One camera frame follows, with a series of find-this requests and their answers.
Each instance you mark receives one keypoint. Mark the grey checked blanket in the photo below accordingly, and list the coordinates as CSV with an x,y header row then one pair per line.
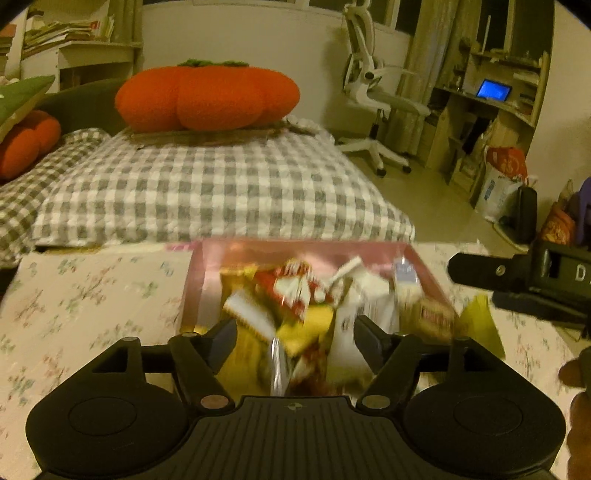
x,y
27,198

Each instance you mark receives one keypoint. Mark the person's right hand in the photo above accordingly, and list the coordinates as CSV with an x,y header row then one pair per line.
x,y
581,415

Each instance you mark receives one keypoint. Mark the gold foil snack packet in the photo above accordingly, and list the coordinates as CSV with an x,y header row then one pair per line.
x,y
436,318

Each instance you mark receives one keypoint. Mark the green pillow with white branches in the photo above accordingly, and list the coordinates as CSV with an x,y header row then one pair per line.
x,y
18,99

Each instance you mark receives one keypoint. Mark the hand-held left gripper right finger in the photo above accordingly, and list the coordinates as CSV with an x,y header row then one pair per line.
x,y
367,334

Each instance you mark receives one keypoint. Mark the large orange pumpkin pillow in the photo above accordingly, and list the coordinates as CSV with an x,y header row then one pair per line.
x,y
207,92

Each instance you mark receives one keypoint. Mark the black upright device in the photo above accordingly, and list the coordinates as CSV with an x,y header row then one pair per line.
x,y
526,212

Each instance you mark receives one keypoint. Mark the small orange pumpkin pillow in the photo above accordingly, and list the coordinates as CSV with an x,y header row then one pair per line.
x,y
23,143

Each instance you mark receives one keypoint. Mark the plain white snack packet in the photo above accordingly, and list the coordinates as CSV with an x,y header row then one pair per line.
x,y
364,290

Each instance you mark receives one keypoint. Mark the dark green sofa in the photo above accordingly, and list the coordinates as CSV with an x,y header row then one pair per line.
x,y
83,106

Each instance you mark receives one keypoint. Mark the beige curtain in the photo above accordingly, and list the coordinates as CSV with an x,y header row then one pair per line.
x,y
434,46

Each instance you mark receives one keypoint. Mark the pink and silver cardboard box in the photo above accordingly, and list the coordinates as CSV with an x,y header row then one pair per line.
x,y
212,272

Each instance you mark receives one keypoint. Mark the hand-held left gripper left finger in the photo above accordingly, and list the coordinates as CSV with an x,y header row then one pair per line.
x,y
226,337

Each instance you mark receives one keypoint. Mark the grey checked pillow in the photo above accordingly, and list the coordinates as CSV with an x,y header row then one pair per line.
x,y
231,194

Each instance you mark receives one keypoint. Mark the plain yellow snack packet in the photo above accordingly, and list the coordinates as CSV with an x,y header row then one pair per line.
x,y
485,327

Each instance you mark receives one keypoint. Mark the wooden desk with shelves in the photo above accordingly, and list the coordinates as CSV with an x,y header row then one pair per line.
x,y
461,124

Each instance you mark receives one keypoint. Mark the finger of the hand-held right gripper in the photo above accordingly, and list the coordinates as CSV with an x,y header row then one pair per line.
x,y
485,270
535,307

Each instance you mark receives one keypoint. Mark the tablet with blue screen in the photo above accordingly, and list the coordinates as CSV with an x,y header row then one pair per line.
x,y
494,90

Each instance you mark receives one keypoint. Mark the orange-red printed bag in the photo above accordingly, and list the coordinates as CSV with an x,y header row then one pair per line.
x,y
558,228

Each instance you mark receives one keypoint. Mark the yellow red-print snack packet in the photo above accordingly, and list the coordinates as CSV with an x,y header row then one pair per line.
x,y
307,327

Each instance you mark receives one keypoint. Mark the white bookshelf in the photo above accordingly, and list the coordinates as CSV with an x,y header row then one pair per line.
x,y
69,41

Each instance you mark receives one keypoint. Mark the white office chair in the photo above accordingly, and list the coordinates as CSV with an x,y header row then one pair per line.
x,y
369,87

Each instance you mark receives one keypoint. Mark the silver foil snack packet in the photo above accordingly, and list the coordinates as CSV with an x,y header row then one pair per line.
x,y
281,367

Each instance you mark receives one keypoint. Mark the red and white bag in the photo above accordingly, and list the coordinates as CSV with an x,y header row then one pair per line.
x,y
503,180

